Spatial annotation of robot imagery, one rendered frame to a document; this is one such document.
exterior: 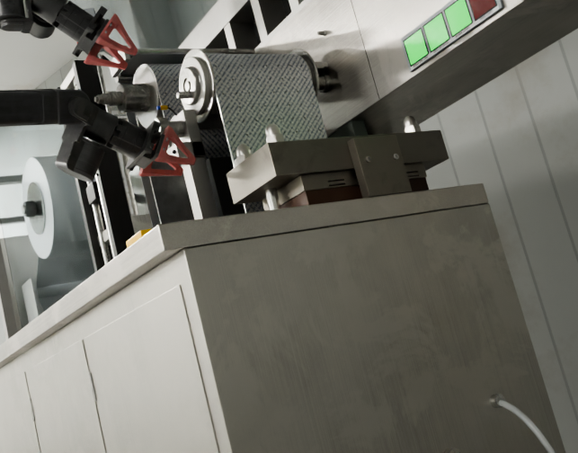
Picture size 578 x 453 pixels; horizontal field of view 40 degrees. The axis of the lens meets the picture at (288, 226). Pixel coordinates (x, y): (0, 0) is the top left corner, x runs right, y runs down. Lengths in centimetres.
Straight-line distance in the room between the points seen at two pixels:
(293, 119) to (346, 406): 66
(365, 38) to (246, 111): 30
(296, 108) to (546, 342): 203
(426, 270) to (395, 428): 27
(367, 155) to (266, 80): 33
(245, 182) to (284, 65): 36
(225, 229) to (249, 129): 44
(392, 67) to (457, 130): 194
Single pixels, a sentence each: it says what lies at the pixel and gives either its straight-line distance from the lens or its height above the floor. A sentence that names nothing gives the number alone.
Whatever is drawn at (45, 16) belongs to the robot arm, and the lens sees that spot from 160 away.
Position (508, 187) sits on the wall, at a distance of 345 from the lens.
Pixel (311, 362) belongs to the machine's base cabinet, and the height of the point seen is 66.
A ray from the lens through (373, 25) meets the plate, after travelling 169.
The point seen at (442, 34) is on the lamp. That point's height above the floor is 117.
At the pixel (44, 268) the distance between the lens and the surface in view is 245.
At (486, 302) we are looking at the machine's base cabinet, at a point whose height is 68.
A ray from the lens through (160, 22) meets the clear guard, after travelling 246.
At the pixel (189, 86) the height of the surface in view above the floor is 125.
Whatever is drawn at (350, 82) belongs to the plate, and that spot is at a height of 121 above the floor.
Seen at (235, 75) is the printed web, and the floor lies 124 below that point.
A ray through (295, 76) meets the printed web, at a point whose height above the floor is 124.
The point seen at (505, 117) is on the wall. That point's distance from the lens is 347.
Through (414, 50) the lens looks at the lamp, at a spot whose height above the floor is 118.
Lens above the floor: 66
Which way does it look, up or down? 10 degrees up
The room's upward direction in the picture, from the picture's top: 15 degrees counter-clockwise
